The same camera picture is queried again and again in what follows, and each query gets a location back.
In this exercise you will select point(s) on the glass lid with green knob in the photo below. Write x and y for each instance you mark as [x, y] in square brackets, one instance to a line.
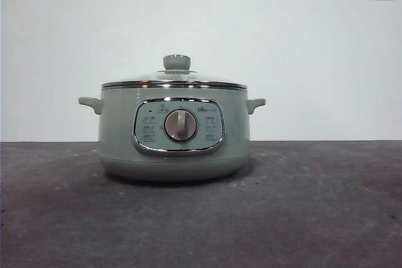
[177, 62]

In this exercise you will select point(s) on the pale green electric pot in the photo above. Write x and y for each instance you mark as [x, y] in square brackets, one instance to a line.
[119, 136]

